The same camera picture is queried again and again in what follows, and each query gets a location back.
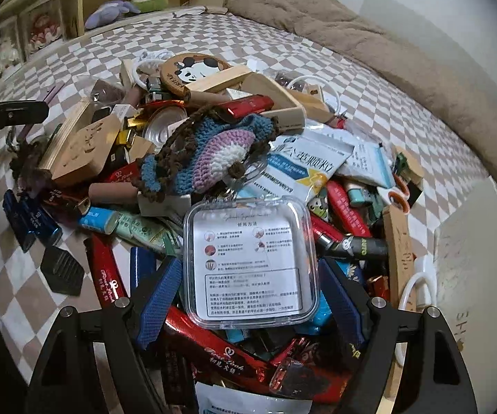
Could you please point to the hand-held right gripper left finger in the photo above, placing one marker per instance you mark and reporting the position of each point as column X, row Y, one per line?
column 160, row 302

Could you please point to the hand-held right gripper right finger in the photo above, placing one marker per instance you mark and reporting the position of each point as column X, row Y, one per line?
column 343, row 306

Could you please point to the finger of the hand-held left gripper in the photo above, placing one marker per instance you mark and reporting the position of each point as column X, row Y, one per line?
column 9, row 114

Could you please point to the pile of lighters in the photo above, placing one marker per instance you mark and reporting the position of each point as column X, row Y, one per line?
column 205, row 345

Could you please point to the clear case white label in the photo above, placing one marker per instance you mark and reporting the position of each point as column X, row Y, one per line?
column 248, row 258

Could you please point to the white cardboard box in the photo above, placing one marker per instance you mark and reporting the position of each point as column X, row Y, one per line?
column 459, row 258

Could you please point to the clear display box white toy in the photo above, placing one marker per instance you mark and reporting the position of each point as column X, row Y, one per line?
column 5, row 54

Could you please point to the carved wooden stamp block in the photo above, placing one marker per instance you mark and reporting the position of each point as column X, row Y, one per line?
column 84, row 146

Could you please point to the carved wooden plank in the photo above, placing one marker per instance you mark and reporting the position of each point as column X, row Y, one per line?
column 399, row 246

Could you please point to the clear display box red toy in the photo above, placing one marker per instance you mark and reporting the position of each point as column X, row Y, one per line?
column 44, row 30

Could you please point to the black ribbed block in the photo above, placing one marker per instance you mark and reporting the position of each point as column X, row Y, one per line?
column 61, row 267

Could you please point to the brown cylindrical tube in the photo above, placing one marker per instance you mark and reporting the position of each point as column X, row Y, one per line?
column 110, row 192

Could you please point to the white blue medicine sachet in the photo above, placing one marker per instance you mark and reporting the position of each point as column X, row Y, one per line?
column 231, row 401
column 300, row 159

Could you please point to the white brown scissors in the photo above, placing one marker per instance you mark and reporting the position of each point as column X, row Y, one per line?
column 393, row 193

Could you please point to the purple plush toy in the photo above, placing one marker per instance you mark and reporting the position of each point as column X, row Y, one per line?
column 106, row 13

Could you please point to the white light-blue sachet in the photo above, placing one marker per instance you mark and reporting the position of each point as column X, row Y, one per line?
column 365, row 159

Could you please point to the silver tin lid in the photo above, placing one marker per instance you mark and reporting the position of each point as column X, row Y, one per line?
column 162, row 127

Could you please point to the crochet pouch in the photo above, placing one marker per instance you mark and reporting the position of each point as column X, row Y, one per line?
column 214, row 155

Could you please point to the green avocado plush toy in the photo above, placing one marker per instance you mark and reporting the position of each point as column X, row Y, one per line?
column 149, row 2

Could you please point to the round wooden panda coaster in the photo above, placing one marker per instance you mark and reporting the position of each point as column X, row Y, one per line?
column 197, row 71

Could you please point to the light wooden tray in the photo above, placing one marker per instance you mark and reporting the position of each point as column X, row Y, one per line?
column 274, row 95

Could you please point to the beige quilted blanket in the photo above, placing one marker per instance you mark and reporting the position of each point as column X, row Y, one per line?
column 360, row 51

